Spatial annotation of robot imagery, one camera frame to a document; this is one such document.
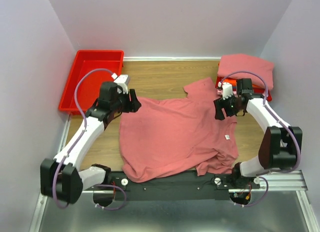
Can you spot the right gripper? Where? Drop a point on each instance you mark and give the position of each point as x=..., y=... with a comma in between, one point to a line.
x=220, y=103

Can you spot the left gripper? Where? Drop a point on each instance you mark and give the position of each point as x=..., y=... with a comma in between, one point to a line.
x=134, y=105

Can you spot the pink t-shirt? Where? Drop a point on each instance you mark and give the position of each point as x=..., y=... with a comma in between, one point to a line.
x=167, y=137

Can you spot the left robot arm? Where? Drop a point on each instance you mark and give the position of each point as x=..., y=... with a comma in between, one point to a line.
x=61, y=177

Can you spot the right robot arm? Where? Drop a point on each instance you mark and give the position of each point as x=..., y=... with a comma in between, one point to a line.
x=280, y=149

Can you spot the folded pink shirt on stack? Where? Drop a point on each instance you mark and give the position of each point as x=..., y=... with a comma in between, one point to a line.
x=242, y=62

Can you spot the folded red shirt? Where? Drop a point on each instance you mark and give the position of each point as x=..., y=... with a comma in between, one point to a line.
x=219, y=82
x=269, y=97

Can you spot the folded orange shirt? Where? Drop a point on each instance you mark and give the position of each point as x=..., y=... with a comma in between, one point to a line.
x=233, y=82

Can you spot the red plastic bin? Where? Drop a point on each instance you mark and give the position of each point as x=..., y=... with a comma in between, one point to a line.
x=84, y=62

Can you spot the folded bottom red shirt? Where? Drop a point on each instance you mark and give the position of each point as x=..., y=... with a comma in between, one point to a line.
x=269, y=97

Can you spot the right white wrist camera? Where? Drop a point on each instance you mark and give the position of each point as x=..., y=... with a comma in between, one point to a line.
x=226, y=92

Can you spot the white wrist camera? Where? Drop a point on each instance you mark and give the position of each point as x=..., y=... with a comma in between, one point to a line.
x=122, y=81
x=226, y=92

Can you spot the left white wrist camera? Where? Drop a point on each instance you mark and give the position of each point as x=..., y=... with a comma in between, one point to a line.
x=122, y=81

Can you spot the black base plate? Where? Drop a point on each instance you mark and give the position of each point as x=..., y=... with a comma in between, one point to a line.
x=183, y=186

